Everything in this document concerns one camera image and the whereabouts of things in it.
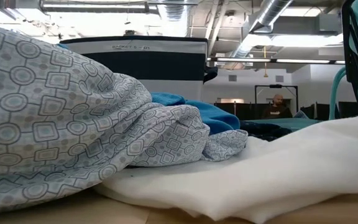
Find white cloth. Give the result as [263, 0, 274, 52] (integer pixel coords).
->
[93, 110, 358, 224]

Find grey blue patterned cloth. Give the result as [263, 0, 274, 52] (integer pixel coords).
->
[0, 21, 249, 215]

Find person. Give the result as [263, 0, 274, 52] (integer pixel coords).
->
[261, 94, 293, 119]

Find black partition panels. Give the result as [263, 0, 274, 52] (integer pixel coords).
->
[213, 101, 358, 121]

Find navy white striped fabric basket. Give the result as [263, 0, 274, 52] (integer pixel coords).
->
[59, 35, 219, 102]

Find yellow hanging cord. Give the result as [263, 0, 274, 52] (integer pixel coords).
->
[262, 45, 270, 78]

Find navy dotted cloth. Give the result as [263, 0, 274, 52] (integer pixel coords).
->
[239, 120, 293, 142]

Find teal plastic bin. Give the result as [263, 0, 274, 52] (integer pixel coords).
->
[244, 117, 323, 133]

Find silver ceiling duct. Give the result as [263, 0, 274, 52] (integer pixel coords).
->
[228, 0, 295, 58]

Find black frame stand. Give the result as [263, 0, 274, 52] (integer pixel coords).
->
[254, 83, 299, 116]

